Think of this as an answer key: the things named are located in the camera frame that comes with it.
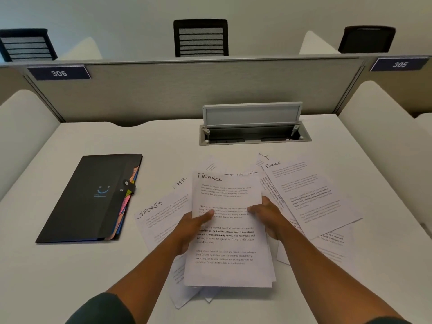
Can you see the person's left hand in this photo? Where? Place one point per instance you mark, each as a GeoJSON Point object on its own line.
{"type": "Point", "coordinates": [185, 232]}

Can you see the person's right hand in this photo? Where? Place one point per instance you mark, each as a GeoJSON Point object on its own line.
{"type": "Point", "coordinates": [271, 219]}

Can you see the pile of white papers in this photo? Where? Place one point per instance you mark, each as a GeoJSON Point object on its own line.
{"type": "Point", "coordinates": [310, 192]}

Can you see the thin white paper bundle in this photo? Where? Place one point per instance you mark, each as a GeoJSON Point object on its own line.
{"type": "Point", "coordinates": [229, 259]}

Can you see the black expanding folder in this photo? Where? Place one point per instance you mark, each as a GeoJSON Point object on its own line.
{"type": "Point", "coordinates": [77, 212]}

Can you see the person's right forearm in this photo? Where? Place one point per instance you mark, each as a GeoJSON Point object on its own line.
{"type": "Point", "coordinates": [330, 280]}

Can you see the person's left forearm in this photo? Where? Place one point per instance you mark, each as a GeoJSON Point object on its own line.
{"type": "Point", "coordinates": [145, 283]}

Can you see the green left sleeve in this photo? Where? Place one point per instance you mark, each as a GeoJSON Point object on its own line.
{"type": "Point", "coordinates": [101, 312]}

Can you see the green sleeve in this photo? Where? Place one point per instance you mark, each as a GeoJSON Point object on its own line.
{"type": "Point", "coordinates": [388, 321]}
{"type": "Point", "coordinates": [101, 312]}

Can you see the white side desk divider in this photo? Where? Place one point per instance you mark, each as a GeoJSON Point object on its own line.
{"type": "Point", "coordinates": [23, 131]}
{"type": "Point", "coordinates": [381, 141]}

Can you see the grey fabric partition panel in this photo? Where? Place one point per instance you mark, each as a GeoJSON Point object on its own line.
{"type": "Point", "coordinates": [168, 94]}

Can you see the green right sleeve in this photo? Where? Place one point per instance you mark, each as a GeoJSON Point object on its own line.
{"type": "Point", "coordinates": [388, 321]}

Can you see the beige partition panel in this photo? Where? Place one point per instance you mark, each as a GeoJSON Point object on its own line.
{"type": "Point", "coordinates": [10, 84]}
{"type": "Point", "coordinates": [398, 91]}

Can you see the blue desk number sign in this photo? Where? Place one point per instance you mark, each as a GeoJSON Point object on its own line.
{"type": "Point", "coordinates": [400, 64]}
{"type": "Point", "coordinates": [59, 73]}

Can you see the black mesh office chair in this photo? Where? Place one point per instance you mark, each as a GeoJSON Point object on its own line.
{"type": "Point", "coordinates": [23, 31]}
{"type": "Point", "coordinates": [200, 22]}

